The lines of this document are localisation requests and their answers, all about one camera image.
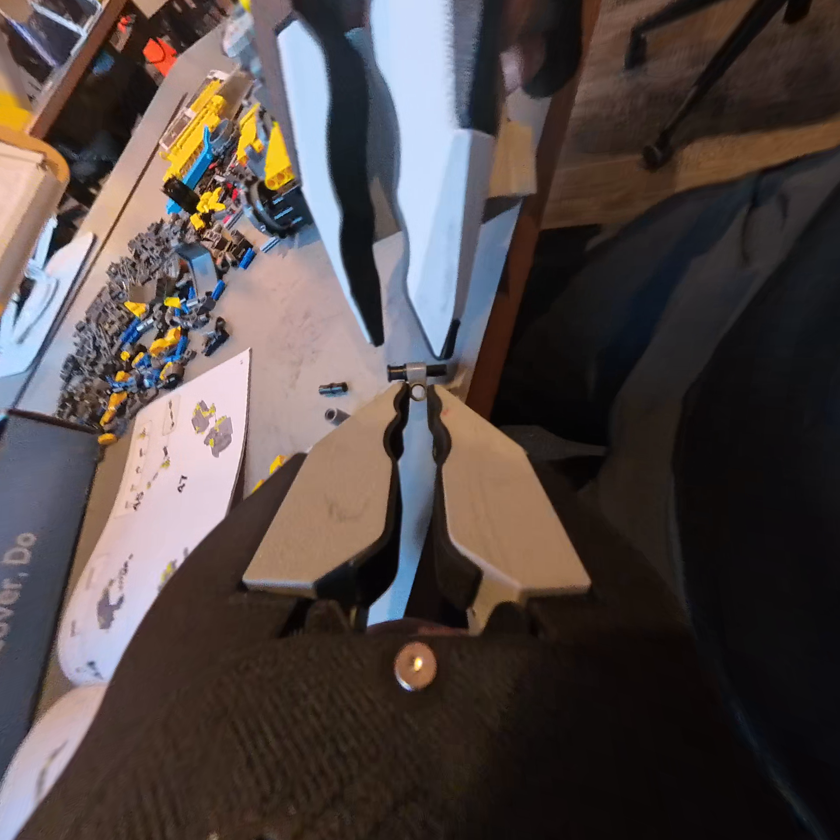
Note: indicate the black grey joint brick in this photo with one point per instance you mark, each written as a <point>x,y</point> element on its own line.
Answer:
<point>216,338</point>

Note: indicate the grey bush piece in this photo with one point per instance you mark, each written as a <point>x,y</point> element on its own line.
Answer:
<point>338,416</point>

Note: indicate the black chair base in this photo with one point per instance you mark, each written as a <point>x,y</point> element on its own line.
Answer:
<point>715,65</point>

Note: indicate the instruction booklet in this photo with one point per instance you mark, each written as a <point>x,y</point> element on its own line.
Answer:
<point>184,472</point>

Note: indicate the white clipboard stand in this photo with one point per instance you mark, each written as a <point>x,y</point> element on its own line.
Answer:
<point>52,302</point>

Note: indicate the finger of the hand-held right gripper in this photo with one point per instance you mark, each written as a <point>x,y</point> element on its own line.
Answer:
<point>433,164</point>
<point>305,118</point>

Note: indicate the large yellow panel brick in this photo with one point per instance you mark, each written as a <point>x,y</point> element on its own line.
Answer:
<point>197,124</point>

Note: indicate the yellow grey brick vehicle model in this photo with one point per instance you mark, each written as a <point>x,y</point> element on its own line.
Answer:
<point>279,170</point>

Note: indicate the pile of loose brick parts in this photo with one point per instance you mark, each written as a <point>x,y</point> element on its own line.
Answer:
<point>131,308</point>

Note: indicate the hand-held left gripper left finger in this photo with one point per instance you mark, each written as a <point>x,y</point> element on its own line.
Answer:
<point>328,518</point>

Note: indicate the short black ridged pin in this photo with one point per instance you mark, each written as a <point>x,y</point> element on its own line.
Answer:
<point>333,388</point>

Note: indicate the grey yellow brick assembly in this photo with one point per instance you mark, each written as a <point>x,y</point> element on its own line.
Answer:
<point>272,466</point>

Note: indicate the person's blue trouser leg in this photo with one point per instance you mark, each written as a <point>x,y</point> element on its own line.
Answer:
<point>656,295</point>

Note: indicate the blue brick separator tool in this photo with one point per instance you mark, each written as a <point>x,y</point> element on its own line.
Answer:
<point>200,164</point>

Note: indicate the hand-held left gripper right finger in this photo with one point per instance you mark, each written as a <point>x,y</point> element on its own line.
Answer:
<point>505,525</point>

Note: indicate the person's right hand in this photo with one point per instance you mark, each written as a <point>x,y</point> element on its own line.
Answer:
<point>523,65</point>

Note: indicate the orange cone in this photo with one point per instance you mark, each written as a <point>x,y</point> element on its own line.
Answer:
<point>159,58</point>

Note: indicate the open blue cardboard box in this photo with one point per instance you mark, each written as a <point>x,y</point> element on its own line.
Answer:
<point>46,525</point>

